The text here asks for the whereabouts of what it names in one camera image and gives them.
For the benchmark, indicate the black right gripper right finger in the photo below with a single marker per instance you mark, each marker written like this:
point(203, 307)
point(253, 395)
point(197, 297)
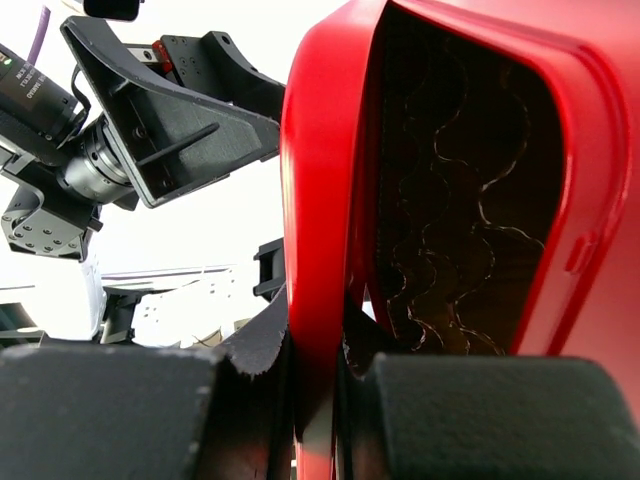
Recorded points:
point(412, 416)

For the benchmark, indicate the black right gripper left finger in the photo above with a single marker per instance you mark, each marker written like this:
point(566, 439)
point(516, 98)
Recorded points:
point(124, 412)

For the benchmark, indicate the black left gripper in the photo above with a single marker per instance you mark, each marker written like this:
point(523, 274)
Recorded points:
point(204, 113)

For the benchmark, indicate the red box lid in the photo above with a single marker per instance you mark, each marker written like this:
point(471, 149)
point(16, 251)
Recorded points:
point(467, 173)

